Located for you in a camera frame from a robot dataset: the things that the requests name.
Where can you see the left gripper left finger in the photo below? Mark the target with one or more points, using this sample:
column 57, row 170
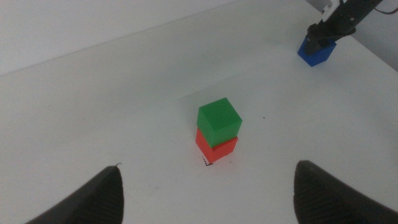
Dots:
column 99, row 199

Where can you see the green cube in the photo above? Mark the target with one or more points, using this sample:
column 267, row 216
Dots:
column 219, row 123

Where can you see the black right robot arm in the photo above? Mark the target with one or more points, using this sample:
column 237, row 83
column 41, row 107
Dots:
column 368, row 7

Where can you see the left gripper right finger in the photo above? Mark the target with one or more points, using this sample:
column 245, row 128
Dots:
column 323, row 199

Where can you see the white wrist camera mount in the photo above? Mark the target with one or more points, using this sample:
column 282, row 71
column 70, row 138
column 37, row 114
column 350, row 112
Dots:
column 329, row 11

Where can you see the red cube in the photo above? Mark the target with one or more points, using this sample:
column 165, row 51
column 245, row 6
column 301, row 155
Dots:
column 217, row 152

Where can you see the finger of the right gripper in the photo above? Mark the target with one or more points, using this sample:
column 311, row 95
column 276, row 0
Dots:
column 311, row 46

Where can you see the blue cube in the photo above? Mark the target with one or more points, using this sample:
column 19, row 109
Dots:
column 320, row 56

